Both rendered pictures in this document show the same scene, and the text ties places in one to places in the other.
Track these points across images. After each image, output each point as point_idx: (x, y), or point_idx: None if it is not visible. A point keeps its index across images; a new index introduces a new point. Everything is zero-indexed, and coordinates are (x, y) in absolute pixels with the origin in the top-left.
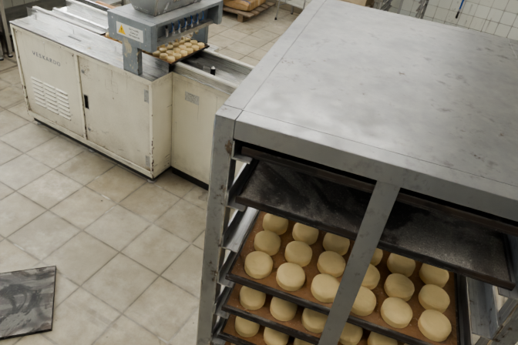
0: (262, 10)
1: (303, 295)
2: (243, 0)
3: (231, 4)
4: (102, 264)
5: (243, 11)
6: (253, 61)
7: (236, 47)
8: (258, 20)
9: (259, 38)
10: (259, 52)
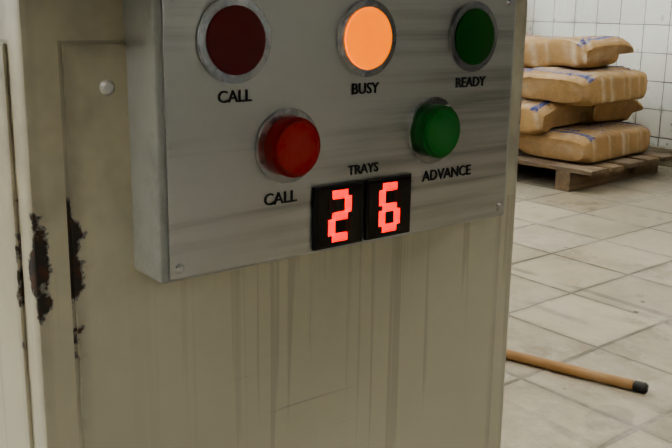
0: (634, 163)
1: None
2: (574, 133)
3: (540, 146)
4: None
5: (575, 164)
6: (575, 266)
7: (526, 235)
8: (621, 189)
9: (612, 221)
10: (602, 249)
